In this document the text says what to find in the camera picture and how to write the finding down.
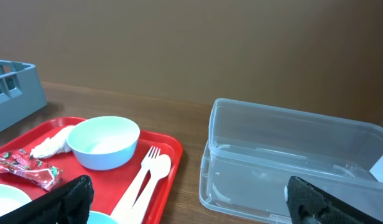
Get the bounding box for red snack wrapper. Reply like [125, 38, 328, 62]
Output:
[0, 149, 63, 191]

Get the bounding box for clear plastic bin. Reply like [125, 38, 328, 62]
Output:
[199, 98, 383, 223]

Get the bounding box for crumpled white napkin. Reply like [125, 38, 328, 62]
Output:
[30, 125, 75, 159]

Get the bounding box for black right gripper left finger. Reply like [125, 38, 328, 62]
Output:
[0, 175, 95, 224]

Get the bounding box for mint green bowl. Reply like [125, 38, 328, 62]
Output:
[86, 210, 118, 224]

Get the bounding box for light blue plate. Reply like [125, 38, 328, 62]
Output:
[0, 184, 32, 217]

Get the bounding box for grey dishwasher rack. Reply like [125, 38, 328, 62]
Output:
[0, 60, 47, 132]

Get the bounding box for white plastic spoon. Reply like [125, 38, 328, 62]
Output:
[126, 154, 172, 224]

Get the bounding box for white plastic fork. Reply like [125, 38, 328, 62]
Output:
[110, 146, 160, 223]

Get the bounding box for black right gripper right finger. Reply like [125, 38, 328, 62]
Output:
[286, 176, 383, 224]

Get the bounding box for light blue bowl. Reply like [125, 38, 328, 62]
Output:
[66, 116, 141, 170]

